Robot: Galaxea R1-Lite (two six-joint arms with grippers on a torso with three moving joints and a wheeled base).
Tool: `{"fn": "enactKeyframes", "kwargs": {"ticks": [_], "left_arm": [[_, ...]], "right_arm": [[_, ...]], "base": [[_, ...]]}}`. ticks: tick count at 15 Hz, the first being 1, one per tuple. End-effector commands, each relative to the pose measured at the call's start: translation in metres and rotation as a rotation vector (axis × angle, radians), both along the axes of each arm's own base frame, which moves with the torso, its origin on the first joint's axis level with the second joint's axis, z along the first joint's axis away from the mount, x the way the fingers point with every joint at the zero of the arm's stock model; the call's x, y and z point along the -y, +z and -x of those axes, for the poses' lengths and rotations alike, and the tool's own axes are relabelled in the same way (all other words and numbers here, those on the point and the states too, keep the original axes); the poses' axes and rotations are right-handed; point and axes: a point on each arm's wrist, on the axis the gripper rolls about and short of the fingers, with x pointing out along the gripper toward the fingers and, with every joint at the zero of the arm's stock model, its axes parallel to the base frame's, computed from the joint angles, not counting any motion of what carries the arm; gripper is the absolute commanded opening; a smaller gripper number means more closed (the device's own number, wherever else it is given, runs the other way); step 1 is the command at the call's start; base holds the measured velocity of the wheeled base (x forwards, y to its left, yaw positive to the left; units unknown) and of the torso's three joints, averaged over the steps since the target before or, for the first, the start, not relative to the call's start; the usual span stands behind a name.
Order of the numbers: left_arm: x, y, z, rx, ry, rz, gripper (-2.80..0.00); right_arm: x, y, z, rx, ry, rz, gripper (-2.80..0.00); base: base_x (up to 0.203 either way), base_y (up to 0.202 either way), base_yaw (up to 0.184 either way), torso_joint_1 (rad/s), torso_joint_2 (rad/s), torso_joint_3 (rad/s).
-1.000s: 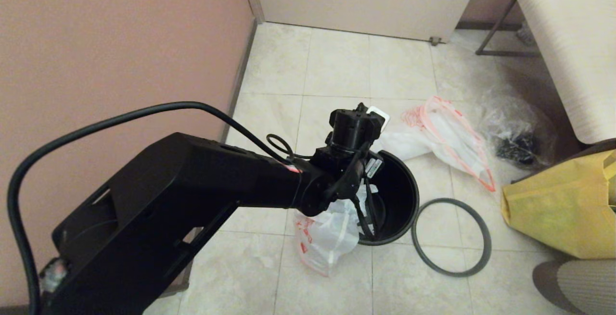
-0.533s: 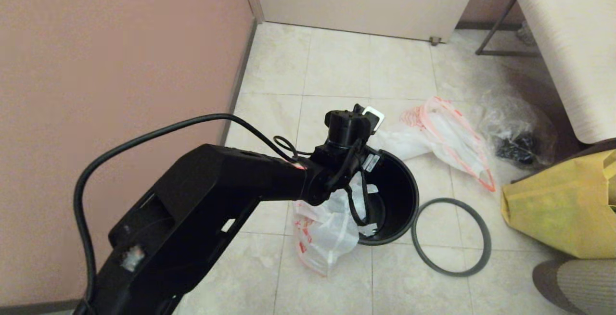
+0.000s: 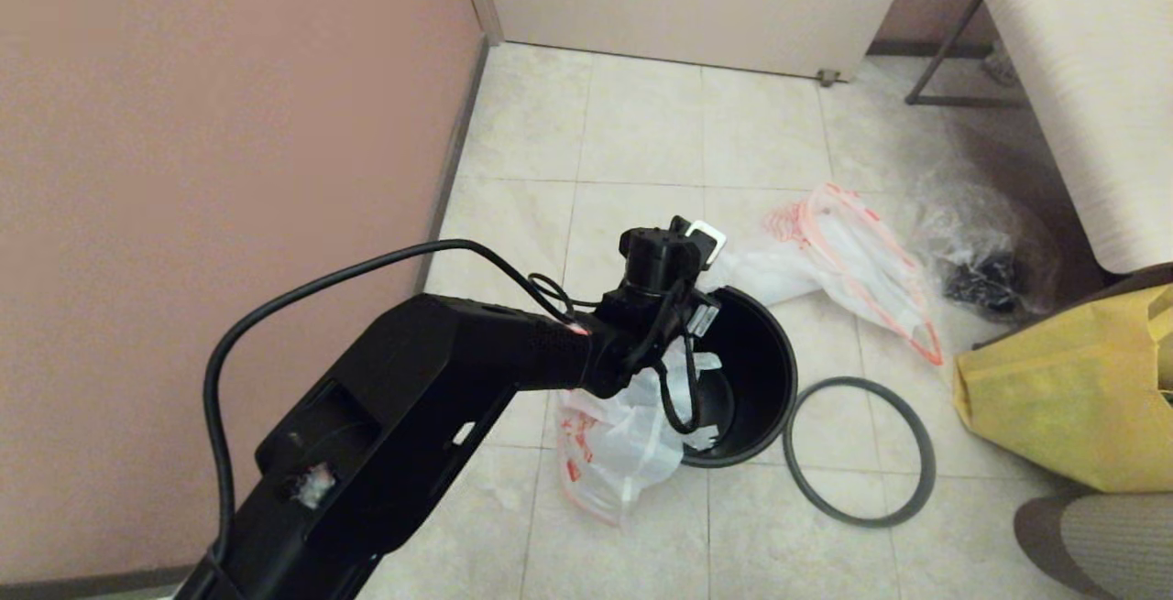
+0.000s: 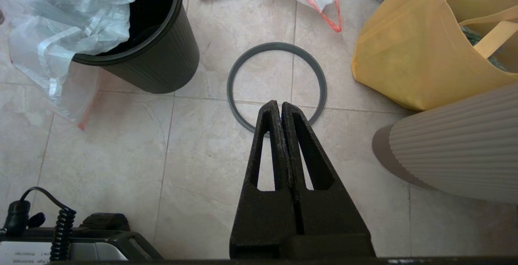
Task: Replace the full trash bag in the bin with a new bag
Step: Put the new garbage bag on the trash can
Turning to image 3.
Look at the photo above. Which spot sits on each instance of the small metal door stop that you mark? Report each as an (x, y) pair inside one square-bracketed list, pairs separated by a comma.
[(830, 78)]

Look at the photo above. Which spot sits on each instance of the black round trash bin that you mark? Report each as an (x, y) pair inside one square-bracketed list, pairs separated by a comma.
[(761, 371)]

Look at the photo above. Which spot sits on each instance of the small clear container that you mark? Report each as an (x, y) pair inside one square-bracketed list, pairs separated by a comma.
[(1001, 65)]

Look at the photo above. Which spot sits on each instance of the dark metal table frame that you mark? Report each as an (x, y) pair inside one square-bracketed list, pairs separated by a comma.
[(962, 102)]

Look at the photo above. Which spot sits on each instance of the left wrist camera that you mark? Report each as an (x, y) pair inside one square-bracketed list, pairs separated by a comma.
[(706, 243)]

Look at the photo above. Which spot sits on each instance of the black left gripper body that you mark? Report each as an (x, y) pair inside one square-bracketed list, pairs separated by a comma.
[(651, 307)]

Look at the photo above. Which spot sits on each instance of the grey ribbed round object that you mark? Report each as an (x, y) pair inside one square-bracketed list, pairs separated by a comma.
[(1118, 545)]

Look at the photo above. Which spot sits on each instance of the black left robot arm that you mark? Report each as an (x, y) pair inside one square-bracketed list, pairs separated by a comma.
[(412, 417)]

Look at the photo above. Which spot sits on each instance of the cream striped table top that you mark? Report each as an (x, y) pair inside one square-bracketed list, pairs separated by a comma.
[(1090, 78)]

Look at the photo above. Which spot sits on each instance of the yellow shopping bag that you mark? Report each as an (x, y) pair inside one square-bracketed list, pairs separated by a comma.
[(1054, 398)]

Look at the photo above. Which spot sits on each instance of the clear bag with black contents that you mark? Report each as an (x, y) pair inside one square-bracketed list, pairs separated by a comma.
[(971, 234)]

